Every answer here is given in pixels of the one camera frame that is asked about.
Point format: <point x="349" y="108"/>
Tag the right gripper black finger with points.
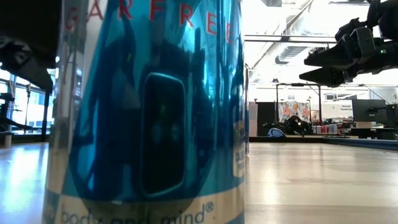
<point x="326" y="77"/>
<point x="335" y="56"/>

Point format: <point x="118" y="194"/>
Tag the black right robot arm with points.
<point x="387" y="18"/>

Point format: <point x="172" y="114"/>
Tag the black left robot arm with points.
<point x="25" y="31"/>

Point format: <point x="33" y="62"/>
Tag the white sign with text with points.
<point x="332" y="112"/>

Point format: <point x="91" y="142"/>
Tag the floral printed banner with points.
<point x="292" y="109"/>

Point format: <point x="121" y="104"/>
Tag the black computer monitor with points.
<point x="360" y="112"/>

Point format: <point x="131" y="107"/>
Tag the row of red white packages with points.
<point x="325" y="129"/>

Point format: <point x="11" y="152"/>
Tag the person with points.
<point x="293" y="126"/>

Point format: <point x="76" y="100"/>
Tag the dark desk with equipment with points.
<point x="367" y="132"/>

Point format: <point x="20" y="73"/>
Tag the black partition panel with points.
<point x="265" y="116"/>

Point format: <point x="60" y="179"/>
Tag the blue white rounded object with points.
<point x="275" y="133"/>

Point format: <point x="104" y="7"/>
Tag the pink partition panel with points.
<point x="252" y="118"/>

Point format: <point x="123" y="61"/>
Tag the black tripod stand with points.
<point x="46" y="115"/>

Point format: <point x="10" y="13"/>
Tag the black adjustable stand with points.
<point x="6" y="109"/>

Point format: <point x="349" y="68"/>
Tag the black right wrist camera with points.
<point x="345" y="29"/>

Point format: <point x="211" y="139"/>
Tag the black metal gantry frame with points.
<point x="320" y="105"/>

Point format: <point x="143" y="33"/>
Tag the silver ceiling air duct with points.
<point x="287" y="54"/>

